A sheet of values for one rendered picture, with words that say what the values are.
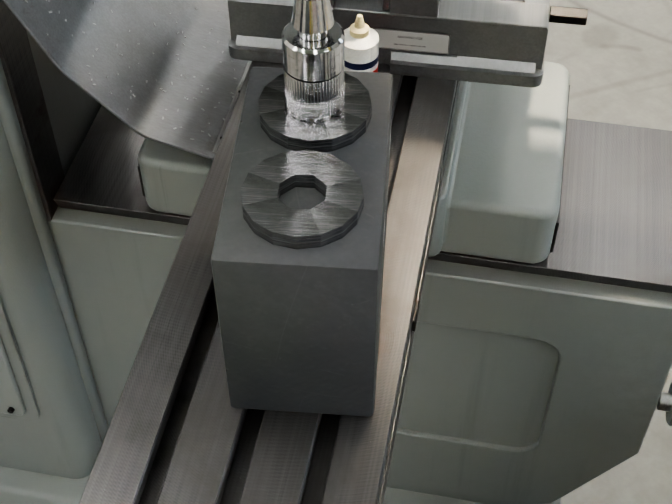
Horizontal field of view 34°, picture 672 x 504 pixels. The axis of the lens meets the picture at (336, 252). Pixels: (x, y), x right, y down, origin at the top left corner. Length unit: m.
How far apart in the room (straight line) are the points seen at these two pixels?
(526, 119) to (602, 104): 1.36
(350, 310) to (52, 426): 0.95
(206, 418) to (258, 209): 0.21
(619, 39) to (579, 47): 0.11
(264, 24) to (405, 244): 0.33
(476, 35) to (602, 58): 1.65
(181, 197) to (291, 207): 0.52
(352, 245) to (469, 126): 0.57
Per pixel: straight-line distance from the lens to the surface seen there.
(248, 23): 1.22
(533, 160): 1.29
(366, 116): 0.85
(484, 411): 1.53
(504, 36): 1.19
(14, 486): 1.80
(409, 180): 1.09
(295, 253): 0.77
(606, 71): 2.79
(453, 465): 1.64
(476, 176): 1.26
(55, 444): 1.73
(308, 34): 0.81
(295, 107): 0.84
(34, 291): 1.46
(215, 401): 0.92
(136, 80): 1.27
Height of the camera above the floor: 1.69
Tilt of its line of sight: 48 degrees down
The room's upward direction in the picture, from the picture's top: straight up
